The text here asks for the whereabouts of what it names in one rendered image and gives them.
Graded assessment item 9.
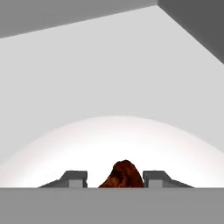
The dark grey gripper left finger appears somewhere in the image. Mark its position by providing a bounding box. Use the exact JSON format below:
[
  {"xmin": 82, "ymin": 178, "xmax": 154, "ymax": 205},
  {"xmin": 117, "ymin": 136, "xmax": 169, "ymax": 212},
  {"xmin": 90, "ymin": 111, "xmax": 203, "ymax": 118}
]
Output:
[{"xmin": 38, "ymin": 170, "xmax": 88, "ymax": 189}]

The brown chicken drumstick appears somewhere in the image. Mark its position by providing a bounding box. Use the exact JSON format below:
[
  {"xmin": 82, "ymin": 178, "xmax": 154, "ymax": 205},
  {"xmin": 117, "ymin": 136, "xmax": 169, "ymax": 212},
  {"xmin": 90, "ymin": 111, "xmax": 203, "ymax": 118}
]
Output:
[{"xmin": 98, "ymin": 159, "xmax": 145, "ymax": 189}]

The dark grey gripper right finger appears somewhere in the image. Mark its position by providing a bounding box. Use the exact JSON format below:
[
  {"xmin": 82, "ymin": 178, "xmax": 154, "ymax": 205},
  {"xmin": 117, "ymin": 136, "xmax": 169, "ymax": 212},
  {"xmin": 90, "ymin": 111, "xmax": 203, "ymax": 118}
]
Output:
[{"xmin": 142, "ymin": 170, "xmax": 195, "ymax": 189}]

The white round plate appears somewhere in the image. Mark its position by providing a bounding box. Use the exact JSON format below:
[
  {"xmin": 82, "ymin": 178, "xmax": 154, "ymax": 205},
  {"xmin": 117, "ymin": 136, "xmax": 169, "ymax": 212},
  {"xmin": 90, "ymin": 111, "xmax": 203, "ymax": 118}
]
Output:
[{"xmin": 0, "ymin": 115, "xmax": 224, "ymax": 189}]

